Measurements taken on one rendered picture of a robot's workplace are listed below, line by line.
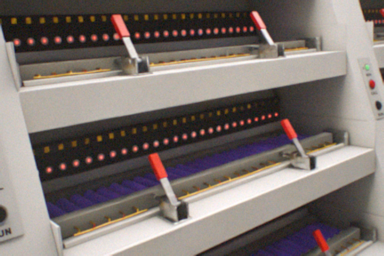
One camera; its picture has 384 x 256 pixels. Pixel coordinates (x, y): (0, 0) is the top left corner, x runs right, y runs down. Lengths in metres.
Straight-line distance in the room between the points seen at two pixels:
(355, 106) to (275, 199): 0.30
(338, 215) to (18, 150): 0.68
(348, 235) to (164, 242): 0.44
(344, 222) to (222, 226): 0.42
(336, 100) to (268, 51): 0.22
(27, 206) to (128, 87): 0.18
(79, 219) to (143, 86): 0.18
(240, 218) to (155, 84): 0.21
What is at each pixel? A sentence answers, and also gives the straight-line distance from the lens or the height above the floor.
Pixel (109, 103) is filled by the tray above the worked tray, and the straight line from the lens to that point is 0.52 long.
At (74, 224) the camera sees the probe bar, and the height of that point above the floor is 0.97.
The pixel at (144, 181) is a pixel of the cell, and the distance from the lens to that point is 0.65.
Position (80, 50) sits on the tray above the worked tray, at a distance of 0.71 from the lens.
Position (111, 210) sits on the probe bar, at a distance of 0.56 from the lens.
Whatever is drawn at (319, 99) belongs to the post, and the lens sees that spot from 0.91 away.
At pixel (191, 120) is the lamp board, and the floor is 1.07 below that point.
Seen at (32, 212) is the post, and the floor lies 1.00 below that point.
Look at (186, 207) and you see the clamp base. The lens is 0.55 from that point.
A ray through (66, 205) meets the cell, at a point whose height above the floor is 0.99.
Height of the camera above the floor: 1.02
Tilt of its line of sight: 3 degrees up
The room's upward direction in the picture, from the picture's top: 15 degrees counter-clockwise
